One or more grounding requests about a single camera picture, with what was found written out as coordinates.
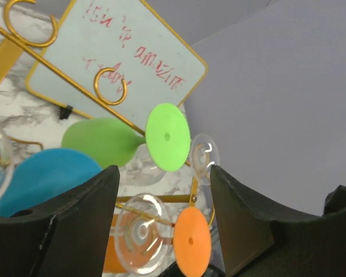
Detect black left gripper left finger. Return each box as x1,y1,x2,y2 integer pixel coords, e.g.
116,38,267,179
0,166,120,276

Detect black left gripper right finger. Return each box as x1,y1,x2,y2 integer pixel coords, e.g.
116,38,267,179
210,166,346,276

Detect orange plastic wine glass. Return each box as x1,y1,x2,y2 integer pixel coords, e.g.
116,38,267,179
103,207,212,276

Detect blue plastic wine glass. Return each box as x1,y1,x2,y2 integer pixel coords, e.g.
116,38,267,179
0,148,101,217

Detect green plastic wine glass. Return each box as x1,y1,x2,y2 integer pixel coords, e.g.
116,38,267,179
61,103,191,171

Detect gold wire wine glass rack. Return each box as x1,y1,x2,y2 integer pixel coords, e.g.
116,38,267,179
0,0,217,229

